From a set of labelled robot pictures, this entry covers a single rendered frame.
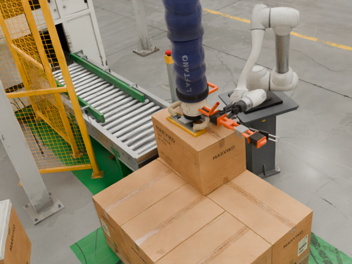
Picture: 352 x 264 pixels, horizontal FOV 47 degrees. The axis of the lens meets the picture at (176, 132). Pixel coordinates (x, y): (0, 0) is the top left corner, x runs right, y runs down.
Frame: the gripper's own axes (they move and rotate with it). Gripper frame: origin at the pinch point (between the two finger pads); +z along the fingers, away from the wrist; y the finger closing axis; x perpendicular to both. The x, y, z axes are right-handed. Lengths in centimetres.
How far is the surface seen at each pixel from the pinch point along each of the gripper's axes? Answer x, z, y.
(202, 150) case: -3.1, 19.5, 13.8
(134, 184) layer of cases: 43, 51, 53
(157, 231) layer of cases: -6, 65, 53
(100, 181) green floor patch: 128, 49, 107
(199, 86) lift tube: 16.0, 1.5, -19.0
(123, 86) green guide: 170, -17, 46
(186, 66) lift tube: 19.4, 8.1, -34.6
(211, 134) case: 4.4, 4.9, 13.1
